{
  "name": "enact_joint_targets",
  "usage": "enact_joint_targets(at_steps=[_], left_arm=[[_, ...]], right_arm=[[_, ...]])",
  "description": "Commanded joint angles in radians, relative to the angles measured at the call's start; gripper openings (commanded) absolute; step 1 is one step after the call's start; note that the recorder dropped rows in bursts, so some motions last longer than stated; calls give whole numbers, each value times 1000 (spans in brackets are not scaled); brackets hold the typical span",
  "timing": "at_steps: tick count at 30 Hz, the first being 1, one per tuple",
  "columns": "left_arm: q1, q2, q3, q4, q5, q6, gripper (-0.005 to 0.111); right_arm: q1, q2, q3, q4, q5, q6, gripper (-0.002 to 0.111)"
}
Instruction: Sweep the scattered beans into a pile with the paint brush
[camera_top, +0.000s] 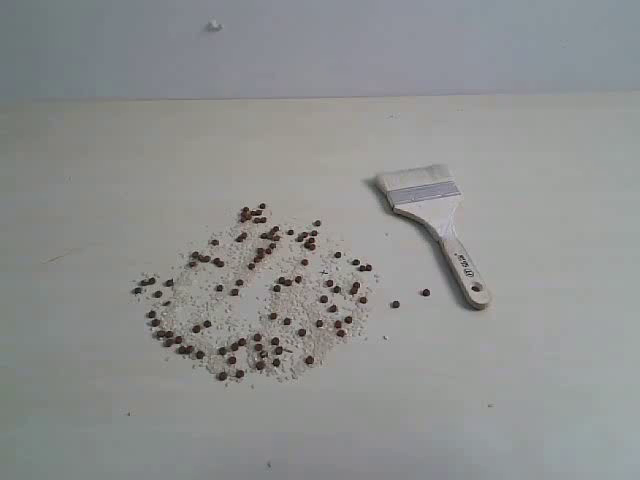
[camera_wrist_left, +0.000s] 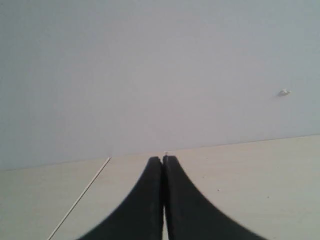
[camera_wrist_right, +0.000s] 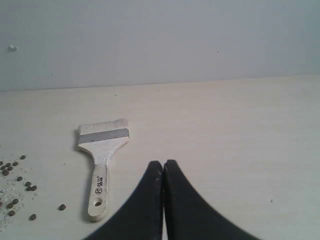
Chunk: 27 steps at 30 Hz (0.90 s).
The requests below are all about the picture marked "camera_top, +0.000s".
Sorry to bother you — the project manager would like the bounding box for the wooden paint brush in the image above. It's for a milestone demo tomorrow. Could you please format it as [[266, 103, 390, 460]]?
[[375, 164, 491, 310]]

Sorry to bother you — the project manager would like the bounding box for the brown beans and grain pile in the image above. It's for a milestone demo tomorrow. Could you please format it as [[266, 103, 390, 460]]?
[[127, 203, 433, 385]]

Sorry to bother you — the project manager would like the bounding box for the white wall clip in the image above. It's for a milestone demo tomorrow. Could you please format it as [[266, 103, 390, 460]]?
[[204, 19, 224, 33]]

